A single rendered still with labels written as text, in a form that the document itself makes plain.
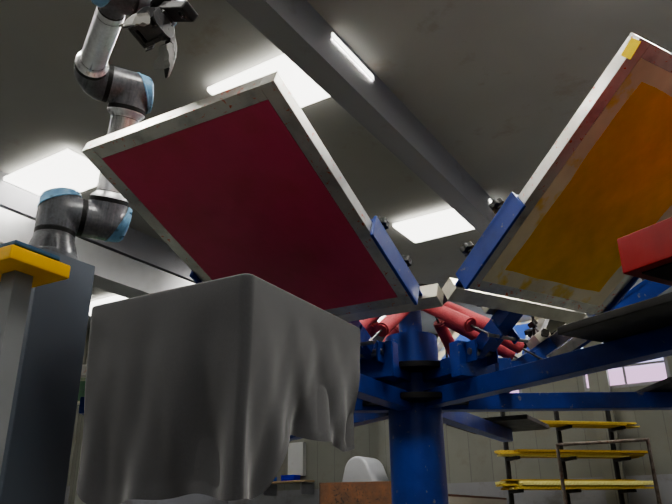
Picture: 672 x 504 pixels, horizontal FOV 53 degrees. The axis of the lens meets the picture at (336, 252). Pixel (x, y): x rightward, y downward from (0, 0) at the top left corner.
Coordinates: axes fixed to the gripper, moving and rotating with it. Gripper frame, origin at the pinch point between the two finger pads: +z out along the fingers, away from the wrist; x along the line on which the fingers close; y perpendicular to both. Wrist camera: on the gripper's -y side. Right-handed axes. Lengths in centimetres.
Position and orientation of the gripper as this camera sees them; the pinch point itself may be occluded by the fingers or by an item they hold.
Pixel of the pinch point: (147, 52)
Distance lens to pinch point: 165.8
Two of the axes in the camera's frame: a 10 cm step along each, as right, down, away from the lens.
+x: -4.7, -5.8, -6.7
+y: -8.7, 1.9, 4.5
